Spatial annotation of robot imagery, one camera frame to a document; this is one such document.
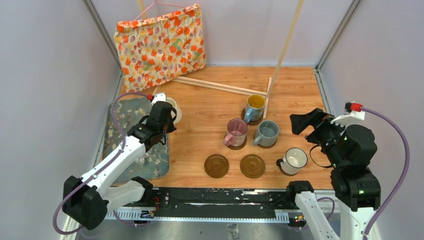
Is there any purple cable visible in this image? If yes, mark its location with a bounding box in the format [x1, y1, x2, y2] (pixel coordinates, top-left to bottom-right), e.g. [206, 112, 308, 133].
[344, 101, 411, 240]
[52, 92, 155, 236]

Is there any small dark brown coaster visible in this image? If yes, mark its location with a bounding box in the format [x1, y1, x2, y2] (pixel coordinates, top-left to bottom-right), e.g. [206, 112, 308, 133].
[278, 166, 297, 177]

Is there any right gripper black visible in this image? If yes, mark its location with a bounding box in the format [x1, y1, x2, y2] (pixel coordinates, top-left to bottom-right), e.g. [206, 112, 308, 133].
[288, 106, 351, 166]

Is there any white mug orange inside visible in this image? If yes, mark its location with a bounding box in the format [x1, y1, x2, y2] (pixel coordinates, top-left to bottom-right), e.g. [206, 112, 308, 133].
[134, 149, 152, 166]

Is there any pink mug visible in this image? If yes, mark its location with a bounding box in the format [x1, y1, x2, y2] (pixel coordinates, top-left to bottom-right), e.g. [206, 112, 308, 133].
[223, 118, 248, 147]

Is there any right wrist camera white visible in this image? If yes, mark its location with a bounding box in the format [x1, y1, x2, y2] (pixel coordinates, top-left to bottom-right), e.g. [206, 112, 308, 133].
[330, 110, 365, 127]

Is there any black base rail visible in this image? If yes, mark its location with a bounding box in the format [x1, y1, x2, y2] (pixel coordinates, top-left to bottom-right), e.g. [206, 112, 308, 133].
[105, 187, 302, 223]

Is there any wooden rack frame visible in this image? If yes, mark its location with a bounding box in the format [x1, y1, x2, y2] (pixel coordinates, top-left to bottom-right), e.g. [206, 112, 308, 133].
[137, 0, 305, 120]

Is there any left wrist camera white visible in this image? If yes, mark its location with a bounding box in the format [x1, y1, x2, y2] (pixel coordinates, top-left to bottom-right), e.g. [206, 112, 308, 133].
[150, 92, 167, 106]

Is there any pink wire hanger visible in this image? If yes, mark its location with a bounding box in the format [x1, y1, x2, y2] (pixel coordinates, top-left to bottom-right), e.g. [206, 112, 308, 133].
[132, 0, 185, 22]

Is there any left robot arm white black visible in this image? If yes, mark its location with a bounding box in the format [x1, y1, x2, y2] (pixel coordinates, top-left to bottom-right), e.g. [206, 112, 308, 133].
[62, 101, 177, 230]

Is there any floral orange fabric bag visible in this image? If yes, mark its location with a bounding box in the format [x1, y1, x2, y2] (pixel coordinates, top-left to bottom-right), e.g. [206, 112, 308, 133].
[114, 4, 207, 93]

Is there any floral grey tray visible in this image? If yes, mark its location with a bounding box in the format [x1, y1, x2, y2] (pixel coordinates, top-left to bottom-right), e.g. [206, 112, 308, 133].
[100, 96, 170, 184]

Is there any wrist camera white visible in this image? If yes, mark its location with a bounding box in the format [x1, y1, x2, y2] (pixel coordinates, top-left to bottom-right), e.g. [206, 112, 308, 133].
[150, 92, 167, 106]
[330, 110, 365, 127]

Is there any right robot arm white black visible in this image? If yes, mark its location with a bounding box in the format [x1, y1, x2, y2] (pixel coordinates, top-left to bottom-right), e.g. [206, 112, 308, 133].
[285, 108, 381, 240]

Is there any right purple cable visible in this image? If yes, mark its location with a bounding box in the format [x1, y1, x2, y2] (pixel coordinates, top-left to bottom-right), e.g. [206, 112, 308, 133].
[344, 101, 411, 240]

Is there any blue mug yellow inside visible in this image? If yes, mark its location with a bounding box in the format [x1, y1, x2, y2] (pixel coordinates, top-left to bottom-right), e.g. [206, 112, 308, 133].
[243, 94, 266, 123]

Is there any cream mug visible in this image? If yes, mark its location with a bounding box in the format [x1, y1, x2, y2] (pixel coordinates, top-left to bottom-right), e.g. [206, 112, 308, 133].
[166, 97, 182, 125]

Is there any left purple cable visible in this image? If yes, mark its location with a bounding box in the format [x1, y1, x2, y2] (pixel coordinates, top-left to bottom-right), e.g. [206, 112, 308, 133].
[52, 92, 155, 236]

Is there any white grey mug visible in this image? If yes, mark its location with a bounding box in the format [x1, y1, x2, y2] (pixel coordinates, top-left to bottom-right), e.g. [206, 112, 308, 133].
[276, 147, 308, 176]

